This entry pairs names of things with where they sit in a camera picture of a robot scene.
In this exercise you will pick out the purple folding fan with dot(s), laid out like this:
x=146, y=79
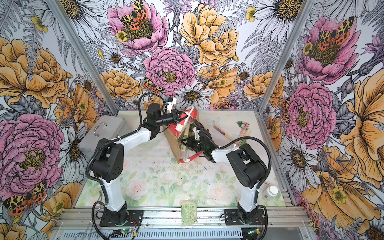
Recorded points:
x=222, y=132

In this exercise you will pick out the aluminium front rail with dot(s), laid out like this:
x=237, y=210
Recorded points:
x=163, y=218

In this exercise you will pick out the white plastic bottle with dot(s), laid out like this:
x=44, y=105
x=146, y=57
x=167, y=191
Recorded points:
x=270, y=193

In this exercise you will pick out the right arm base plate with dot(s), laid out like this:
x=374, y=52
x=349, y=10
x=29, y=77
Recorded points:
x=238, y=217

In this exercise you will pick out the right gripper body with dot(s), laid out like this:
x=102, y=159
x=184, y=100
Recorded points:
x=196, y=145

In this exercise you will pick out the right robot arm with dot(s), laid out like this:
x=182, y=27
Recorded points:
x=250, y=170

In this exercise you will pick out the green printed packet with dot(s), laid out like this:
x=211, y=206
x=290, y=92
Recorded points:
x=188, y=212

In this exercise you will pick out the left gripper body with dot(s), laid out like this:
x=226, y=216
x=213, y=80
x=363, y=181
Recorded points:
x=167, y=118

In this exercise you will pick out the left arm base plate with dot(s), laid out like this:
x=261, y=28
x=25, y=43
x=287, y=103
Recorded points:
x=124, y=218

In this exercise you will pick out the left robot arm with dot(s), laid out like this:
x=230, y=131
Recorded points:
x=107, y=162

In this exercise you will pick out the burlap tote bag red front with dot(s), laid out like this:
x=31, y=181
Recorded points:
x=176, y=133

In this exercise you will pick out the grey metal box with handle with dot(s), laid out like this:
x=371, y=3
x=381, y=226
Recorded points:
x=106, y=127

